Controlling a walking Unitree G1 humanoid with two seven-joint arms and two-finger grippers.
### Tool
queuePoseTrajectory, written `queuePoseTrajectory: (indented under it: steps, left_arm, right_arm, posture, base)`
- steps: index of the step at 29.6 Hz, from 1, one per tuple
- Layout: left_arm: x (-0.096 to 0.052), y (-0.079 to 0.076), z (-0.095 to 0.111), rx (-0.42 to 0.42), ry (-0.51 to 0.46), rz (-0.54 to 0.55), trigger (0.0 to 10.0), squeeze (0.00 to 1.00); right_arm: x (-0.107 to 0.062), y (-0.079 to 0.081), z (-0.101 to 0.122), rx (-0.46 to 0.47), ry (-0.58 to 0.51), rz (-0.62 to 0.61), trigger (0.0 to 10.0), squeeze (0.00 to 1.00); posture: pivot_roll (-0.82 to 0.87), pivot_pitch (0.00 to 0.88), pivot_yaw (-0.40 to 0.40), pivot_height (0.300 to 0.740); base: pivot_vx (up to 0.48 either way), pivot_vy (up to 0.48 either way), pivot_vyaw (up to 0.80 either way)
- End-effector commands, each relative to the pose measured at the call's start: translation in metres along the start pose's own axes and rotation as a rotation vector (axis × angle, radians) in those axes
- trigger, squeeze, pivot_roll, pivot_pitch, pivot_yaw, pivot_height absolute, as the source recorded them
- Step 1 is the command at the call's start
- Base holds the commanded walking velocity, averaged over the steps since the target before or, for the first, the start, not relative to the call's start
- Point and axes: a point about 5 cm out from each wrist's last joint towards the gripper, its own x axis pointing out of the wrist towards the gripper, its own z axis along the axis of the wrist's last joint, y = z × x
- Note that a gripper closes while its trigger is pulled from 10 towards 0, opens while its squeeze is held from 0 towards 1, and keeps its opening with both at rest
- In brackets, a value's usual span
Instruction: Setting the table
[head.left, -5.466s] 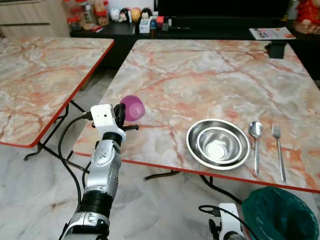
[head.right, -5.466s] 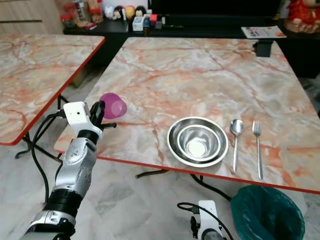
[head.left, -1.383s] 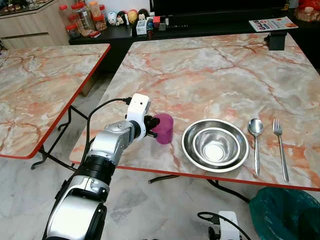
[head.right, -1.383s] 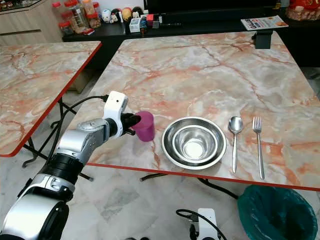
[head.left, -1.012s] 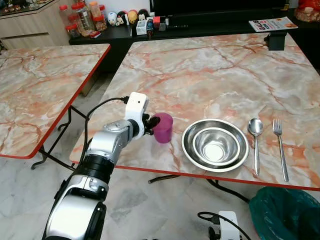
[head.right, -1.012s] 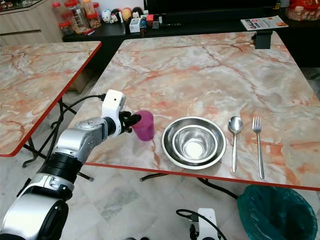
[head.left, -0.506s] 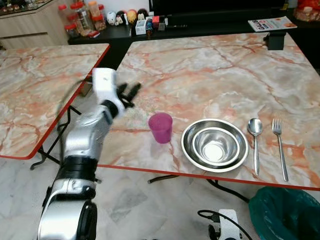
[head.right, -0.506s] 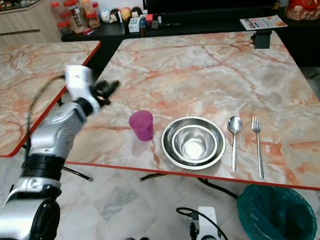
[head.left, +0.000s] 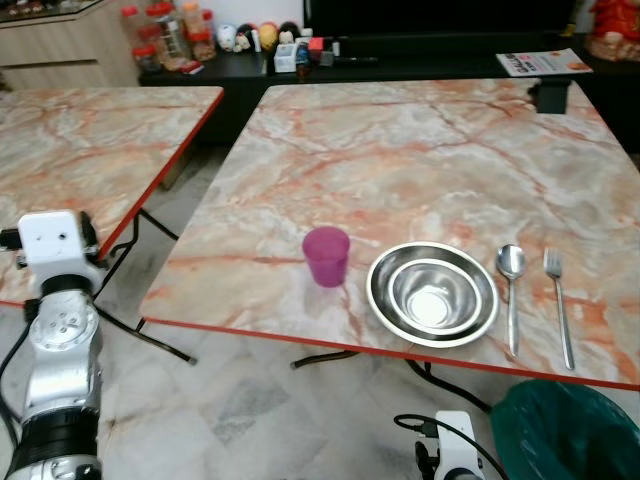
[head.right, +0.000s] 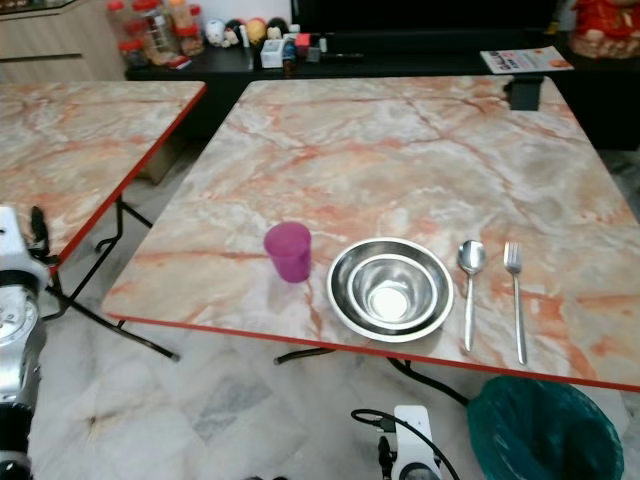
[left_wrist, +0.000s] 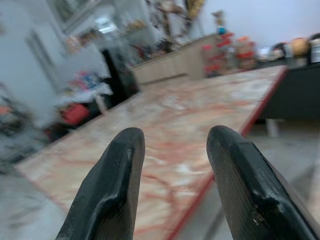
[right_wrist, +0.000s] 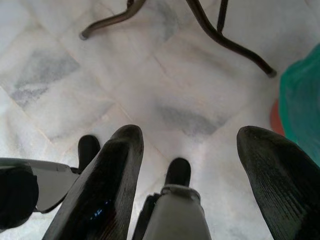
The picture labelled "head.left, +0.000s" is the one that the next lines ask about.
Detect purple plastic cup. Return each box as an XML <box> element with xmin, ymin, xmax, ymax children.
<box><xmin>303</xmin><ymin>226</ymin><xmax>352</xmax><ymax>289</ymax></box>

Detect black metal table legs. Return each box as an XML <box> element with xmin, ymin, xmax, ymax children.
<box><xmin>94</xmin><ymin>208</ymin><xmax>198</xmax><ymax>364</ymax></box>
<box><xmin>291</xmin><ymin>349</ymin><xmax>493</xmax><ymax>413</ymax></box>

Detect steel fork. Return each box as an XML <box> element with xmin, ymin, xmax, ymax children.
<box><xmin>542</xmin><ymin>248</ymin><xmax>578</xmax><ymax>373</ymax></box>

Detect green bag rubbish bin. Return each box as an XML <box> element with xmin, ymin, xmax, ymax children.
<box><xmin>489</xmin><ymin>378</ymin><xmax>640</xmax><ymax>480</ymax></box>

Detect small steel bowl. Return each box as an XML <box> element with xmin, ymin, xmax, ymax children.
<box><xmin>387</xmin><ymin>257</ymin><xmax>482</xmax><ymax>330</ymax></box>

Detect large steel bowl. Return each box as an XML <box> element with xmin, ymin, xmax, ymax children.
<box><xmin>366</xmin><ymin>241</ymin><xmax>500</xmax><ymax>350</ymax></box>

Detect steel spoon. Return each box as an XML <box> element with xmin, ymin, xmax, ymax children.
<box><xmin>496</xmin><ymin>243</ymin><xmax>528</xmax><ymax>359</ymax></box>

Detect black table clamp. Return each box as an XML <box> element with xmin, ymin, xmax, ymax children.
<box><xmin>529</xmin><ymin>78</ymin><xmax>574</xmax><ymax>114</ymax></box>

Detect light wooden cabinet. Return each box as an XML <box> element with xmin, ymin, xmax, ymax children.
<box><xmin>0</xmin><ymin>0</ymin><xmax>142</xmax><ymax>92</ymax></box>

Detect small red-lid plastic jar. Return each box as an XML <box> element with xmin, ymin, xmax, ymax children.
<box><xmin>119</xmin><ymin>4</ymin><xmax>147</xmax><ymax>72</ymax></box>

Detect red and gold doll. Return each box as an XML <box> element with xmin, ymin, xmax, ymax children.
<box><xmin>587</xmin><ymin>0</ymin><xmax>640</xmax><ymax>64</ymax></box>

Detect white and orange leaflet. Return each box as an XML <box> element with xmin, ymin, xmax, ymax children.
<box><xmin>496</xmin><ymin>47</ymin><xmax>594</xmax><ymax>79</ymax></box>

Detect large red-lid plastic jar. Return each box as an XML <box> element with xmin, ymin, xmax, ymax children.
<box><xmin>145</xmin><ymin>0</ymin><xmax>192</xmax><ymax>72</ymax></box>

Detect orange-filled red-lid plastic jar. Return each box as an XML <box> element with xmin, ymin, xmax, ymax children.
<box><xmin>188</xmin><ymin>5</ymin><xmax>217</xmax><ymax>64</ymax></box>

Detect white round figurine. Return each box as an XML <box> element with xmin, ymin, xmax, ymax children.
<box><xmin>217</xmin><ymin>24</ymin><xmax>239</xmax><ymax>52</ymax></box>

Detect small white box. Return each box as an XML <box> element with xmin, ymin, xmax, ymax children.
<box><xmin>274</xmin><ymin>45</ymin><xmax>301</xmax><ymax>74</ymax></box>

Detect dark small bottle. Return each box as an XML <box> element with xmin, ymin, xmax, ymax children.
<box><xmin>295</xmin><ymin>40</ymin><xmax>312</xmax><ymax>80</ymax></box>

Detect black television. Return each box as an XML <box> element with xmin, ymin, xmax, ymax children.
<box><xmin>304</xmin><ymin>0</ymin><xmax>587</xmax><ymax>37</ymax></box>

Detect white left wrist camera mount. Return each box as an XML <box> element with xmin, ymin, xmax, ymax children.
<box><xmin>17</xmin><ymin>210</ymin><xmax>104</xmax><ymax>293</ymax></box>

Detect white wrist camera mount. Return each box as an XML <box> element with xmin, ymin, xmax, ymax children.
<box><xmin>432</xmin><ymin>411</ymin><xmax>487</xmax><ymax>480</ymax></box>
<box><xmin>17</xmin><ymin>210</ymin><xmax>104</xmax><ymax>293</ymax></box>

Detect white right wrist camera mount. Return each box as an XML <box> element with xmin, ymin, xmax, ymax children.
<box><xmin>432</xmin><ymin>411</ymin><xmax>487</xmax><ymax>480</ymax></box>

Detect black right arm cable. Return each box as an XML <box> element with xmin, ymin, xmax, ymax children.
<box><xmin>392</xmin><ymin>412</ymin><xmax>512</xmax><ymax>480</ymax></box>

